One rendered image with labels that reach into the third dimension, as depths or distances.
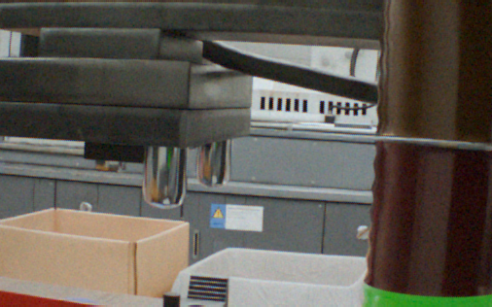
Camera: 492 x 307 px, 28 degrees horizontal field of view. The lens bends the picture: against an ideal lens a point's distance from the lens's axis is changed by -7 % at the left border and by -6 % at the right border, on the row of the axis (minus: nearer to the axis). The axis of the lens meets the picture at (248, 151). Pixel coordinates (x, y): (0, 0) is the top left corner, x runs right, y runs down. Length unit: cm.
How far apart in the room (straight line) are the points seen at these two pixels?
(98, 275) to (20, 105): 237
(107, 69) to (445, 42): 24
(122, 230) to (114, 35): 290
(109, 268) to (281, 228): 233
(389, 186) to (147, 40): 24
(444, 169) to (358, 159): 474
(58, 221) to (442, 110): 323
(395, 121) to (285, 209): 480
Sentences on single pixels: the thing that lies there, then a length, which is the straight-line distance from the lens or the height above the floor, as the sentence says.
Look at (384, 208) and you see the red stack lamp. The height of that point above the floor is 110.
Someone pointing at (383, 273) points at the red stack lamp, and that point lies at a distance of 23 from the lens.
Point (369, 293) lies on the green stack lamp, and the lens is 24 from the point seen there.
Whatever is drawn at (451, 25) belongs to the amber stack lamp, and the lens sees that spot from 22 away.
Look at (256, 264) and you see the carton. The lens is 330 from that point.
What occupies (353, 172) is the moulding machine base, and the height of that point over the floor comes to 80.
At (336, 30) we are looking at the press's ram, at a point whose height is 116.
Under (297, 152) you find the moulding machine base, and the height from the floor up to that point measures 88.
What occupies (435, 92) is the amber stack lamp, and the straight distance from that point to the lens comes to 22.
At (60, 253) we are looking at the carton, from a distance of 285.
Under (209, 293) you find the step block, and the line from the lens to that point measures 78.
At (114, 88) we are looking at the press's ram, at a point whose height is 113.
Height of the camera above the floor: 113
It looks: 3 degrees down
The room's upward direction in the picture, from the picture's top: 3 degrees clockwise
